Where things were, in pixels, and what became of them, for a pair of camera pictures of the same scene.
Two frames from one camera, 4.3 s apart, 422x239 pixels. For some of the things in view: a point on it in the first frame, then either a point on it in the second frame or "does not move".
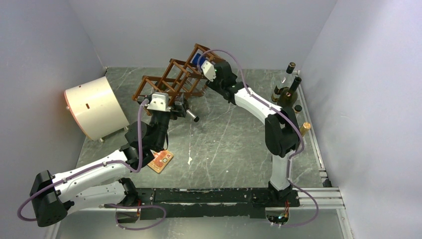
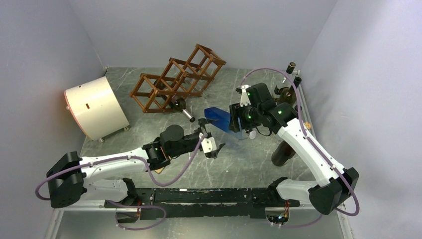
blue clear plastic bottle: [195, 58] -> [223, 122]
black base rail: [201, 202] does not move
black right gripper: [212, 85] -> [236, 111]
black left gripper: [180, 106] -> [203, 122]
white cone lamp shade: [95, 108] does not move
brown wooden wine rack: [180, 79] does not move
